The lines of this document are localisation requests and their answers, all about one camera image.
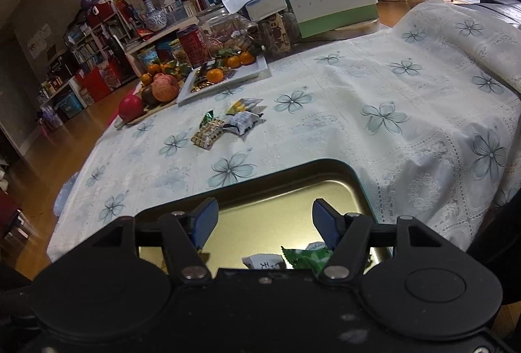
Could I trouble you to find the pile of foil candies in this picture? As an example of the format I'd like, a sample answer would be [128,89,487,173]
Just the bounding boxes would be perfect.
[190,64,212,92]

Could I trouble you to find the purple jar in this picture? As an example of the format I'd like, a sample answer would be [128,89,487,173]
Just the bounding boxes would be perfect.
[43,109,62,130]

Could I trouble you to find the brown label snack jar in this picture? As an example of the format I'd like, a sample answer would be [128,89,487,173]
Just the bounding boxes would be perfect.
[258,9,294,55]

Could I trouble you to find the gold tin tray teal rim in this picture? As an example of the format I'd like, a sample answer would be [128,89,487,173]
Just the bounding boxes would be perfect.
[136,159,393,270]

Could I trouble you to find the beige fruit tray with handle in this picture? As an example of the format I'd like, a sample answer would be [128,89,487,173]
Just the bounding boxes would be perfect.
[114,93,182,130]

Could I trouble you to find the white floral lace tablecloth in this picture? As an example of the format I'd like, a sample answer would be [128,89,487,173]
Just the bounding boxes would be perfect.
[47,0,521,262]

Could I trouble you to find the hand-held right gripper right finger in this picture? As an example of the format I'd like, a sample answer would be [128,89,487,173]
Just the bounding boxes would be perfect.
[311,198,448,280]

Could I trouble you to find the white rectangular plate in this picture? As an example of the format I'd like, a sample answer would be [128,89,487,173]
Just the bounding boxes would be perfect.
[177,54,273,106]

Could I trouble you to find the blue and white porcelain vase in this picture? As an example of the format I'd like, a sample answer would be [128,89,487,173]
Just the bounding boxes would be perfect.
[142,0,168,32]

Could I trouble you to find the red storage box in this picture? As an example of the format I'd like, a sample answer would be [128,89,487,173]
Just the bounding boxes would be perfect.
[75,60,120,103]

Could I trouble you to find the red tin can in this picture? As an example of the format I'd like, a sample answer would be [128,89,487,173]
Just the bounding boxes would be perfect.
[178,25,210,69]

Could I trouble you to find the apple in foam net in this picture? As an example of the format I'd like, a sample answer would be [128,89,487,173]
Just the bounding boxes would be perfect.
[152,72,180,102]

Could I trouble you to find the glass jar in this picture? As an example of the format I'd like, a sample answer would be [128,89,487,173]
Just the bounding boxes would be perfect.
[201,9,261,53]

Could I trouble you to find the orange and silver snack packet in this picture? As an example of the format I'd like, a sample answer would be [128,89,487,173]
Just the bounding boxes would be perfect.
[228,98,264,115]

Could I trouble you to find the round wooden board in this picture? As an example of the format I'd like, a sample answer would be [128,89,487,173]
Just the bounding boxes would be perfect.
[293,17,382,42]

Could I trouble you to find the teal storage bin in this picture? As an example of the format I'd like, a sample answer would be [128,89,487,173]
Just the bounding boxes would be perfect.
[55,90,88,120]

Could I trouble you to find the brown patterned snack packet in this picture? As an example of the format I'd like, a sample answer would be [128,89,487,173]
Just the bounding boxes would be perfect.
[190,119,226,150]

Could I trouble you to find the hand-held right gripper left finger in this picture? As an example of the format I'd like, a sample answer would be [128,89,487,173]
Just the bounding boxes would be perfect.
[92,197,220,281]

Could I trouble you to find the cluttered bookshelf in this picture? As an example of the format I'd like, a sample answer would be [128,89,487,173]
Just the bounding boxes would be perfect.
[65,0,135,93]

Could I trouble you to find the dark brown fruit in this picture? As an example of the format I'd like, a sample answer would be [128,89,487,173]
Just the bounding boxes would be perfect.
[140,87,161,107]

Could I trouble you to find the white long cabinet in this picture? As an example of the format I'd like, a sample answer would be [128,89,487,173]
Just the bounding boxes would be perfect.
[124,17,200,65]

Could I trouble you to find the wall paper sheets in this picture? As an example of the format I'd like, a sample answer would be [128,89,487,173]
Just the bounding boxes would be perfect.
[26,23,53,61]

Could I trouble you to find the blue and white tissue box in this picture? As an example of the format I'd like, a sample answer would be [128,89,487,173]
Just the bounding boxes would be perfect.
[220,0,288,22]

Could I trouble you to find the white snack packet black print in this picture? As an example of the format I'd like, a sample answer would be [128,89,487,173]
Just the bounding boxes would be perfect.
[241,252,287,270]

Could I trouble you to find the white and blue snack packet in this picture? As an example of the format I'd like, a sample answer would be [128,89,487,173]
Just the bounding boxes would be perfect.
[223,111,264,137]

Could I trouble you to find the red round fruit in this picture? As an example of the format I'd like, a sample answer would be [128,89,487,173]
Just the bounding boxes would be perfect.
[118,95,144,122]

